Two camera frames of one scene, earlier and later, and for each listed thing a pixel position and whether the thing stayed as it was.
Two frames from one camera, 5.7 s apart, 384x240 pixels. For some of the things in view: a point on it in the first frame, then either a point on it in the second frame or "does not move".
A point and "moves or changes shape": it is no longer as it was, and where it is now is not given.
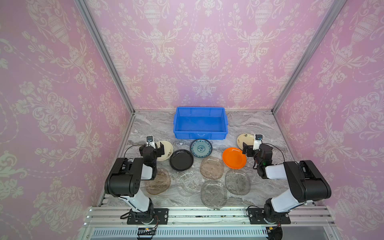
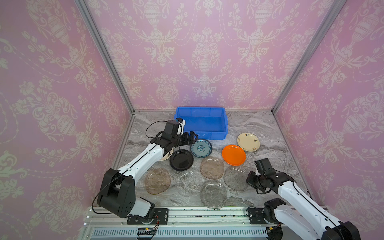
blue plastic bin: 200,123 does not move
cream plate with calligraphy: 247,138 does not move
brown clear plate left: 161,183 does not move
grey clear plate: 237,182 moves or changes shape
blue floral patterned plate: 201,148 does not move
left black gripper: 160,151 -> 187,141
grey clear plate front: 214,193 does not move
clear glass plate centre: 188,183 does not move
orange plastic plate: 233,158 moves or changes shape
